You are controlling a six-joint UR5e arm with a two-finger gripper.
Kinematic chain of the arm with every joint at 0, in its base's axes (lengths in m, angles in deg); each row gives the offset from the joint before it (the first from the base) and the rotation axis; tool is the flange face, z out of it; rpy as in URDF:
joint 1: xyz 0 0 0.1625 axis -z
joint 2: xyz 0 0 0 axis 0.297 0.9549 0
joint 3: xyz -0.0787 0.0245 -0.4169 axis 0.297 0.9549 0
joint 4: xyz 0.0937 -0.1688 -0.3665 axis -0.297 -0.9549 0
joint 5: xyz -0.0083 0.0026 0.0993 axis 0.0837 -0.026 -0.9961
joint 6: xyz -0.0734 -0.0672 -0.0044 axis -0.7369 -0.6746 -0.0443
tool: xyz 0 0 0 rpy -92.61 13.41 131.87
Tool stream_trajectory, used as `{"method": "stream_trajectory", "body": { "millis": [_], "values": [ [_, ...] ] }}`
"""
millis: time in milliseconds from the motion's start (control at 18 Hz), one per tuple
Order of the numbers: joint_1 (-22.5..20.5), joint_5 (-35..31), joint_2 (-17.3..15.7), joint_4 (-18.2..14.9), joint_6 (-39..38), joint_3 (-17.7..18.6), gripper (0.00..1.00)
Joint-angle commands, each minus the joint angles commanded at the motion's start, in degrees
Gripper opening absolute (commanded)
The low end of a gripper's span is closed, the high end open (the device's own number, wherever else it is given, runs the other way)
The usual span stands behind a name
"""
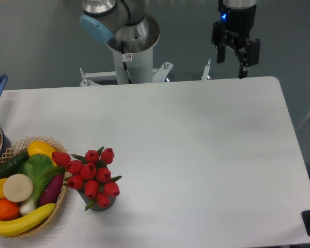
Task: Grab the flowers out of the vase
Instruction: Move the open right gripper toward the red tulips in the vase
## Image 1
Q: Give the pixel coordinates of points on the yellow banana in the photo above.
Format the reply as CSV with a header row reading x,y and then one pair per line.
x,y
27,222

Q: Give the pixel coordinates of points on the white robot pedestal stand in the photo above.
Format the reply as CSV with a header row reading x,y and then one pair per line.
x,y
130,68

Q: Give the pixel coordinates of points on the orange fruit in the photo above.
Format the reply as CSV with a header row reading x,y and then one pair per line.
x,y
9,210

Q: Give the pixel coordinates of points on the purple eggplant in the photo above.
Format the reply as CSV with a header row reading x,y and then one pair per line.
x,y
52,190

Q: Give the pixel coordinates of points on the beige round disc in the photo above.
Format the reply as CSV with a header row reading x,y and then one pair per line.
x,y
17,188

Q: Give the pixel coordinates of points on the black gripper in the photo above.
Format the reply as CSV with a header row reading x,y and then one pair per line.
x,y
237,19

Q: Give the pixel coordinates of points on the yellow lemon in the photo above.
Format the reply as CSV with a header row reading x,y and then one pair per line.
x,y
40,147

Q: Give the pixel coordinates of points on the grey vase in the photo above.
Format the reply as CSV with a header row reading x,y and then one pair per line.
x,y
95,206

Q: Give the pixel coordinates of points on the red tulip bouquet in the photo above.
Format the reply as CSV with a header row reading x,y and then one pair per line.
x,y
90,173

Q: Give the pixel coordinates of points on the silver robot arm blue cap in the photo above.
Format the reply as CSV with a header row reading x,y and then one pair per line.
x,y
131,34

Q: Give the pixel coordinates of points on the green cucumber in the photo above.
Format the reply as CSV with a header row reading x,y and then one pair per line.
x,y
12,165

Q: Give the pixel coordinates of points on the woven wicker basket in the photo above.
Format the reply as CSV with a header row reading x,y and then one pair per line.
x,y
20,147

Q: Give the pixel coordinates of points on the green bok choy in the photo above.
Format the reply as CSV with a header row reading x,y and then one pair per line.
x,y
40,169

